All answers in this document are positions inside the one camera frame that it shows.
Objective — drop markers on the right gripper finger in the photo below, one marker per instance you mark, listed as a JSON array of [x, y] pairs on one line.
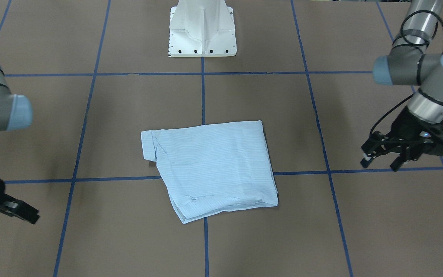
[[21, 210]]

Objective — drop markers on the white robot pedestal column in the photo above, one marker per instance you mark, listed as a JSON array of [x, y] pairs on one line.
[[202, 28]]

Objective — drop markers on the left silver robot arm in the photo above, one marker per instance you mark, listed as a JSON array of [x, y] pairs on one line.
[[416, 58]]

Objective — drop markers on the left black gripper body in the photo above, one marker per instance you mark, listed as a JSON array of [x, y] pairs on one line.
[[409, 124]]

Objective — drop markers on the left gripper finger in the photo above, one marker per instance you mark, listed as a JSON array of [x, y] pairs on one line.
[[402, 159], [376, 145]]

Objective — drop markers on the light blue button-up shirt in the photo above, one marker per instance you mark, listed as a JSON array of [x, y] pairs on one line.
[[213, 168]]

